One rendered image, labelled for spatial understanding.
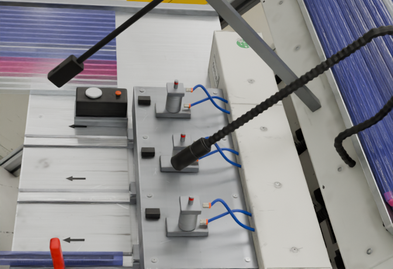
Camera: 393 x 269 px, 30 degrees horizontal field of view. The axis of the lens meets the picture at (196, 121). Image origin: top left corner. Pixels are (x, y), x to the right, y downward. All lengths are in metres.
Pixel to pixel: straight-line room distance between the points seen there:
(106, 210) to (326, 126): 0.31
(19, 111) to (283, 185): 1.68
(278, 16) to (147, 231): 0.48
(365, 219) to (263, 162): 0.17
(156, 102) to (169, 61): 0.20
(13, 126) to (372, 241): 1.87
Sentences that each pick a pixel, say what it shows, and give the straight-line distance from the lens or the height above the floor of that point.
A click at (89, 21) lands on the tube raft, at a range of 1.32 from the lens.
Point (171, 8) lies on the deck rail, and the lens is 1.38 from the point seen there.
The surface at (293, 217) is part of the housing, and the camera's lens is 0.91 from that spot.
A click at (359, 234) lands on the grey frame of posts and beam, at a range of 0.87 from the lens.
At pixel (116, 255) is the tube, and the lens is 0.92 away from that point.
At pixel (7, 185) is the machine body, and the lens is 1.63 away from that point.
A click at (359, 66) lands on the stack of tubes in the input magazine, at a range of 0.98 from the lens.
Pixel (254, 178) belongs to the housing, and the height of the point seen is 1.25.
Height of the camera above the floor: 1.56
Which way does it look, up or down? 20 degrees down
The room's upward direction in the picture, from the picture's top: 56 degrees clockwise
